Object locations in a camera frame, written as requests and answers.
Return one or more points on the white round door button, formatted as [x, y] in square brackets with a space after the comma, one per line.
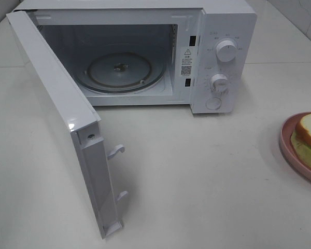
[213, 103]

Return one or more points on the white microwave door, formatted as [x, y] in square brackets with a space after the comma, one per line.
[73, 122]

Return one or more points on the white timer knob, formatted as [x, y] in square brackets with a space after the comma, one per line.
[219, 82]

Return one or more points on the pink round plate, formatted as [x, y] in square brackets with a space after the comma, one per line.
[286, 147]

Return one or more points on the lettuce bread sandwich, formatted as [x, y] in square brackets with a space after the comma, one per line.
[301, 140]

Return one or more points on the glass microwave turntable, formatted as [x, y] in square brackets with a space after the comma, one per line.
[122, 72]

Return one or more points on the white warning label sticker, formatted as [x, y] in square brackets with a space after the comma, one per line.
[187, 57]

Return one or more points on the white microwave oven body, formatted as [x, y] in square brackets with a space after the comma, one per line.
[78, 32]

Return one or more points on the white upper control knob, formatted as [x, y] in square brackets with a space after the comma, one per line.
[226, 50]

